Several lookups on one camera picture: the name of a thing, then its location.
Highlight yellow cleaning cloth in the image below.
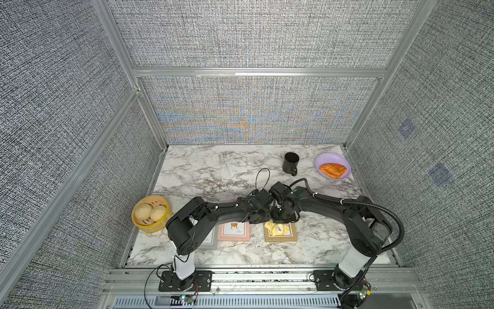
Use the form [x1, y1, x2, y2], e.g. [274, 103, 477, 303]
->
[264, 221, 292, 237]

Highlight tan wooden picture frame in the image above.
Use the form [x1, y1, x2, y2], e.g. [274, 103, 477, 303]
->
[264, 221, 298, 243]

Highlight pink picture frame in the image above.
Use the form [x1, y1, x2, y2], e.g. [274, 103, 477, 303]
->
[217, 222, 250, 242]

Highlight grey-green picture frame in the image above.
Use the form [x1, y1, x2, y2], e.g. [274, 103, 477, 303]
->
[198, 227, 218, 250]

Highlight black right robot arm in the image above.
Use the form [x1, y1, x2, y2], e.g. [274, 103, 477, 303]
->
[269, 182, 394, 290]

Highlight black mug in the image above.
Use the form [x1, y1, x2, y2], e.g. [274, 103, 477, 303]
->
[282, 152, 300, 176]

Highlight orange pastry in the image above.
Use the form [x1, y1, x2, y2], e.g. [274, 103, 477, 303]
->
[319, 163, 347, 179]

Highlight purple bowl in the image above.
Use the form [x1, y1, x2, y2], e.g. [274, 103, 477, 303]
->
[315, 153, 352, 180]

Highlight right steamed bun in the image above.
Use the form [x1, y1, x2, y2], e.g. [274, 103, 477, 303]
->
[150, 205, 167, 222]

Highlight steamed bun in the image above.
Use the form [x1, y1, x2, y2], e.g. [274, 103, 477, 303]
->
[150, 205, 167, 222]
[134, 203, 153, 225]

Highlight yellow bamboo steamer basket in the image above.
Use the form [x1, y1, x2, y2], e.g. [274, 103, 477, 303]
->
[131, 195, 172, 234]

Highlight left steamed bun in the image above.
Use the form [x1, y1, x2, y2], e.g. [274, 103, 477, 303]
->
[134, 203, 153, 225]

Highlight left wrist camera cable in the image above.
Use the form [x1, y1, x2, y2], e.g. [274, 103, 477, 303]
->
[248, 167, 271, 196]

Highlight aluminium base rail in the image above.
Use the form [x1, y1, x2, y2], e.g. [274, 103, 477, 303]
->
[97, 265, 433, 308]

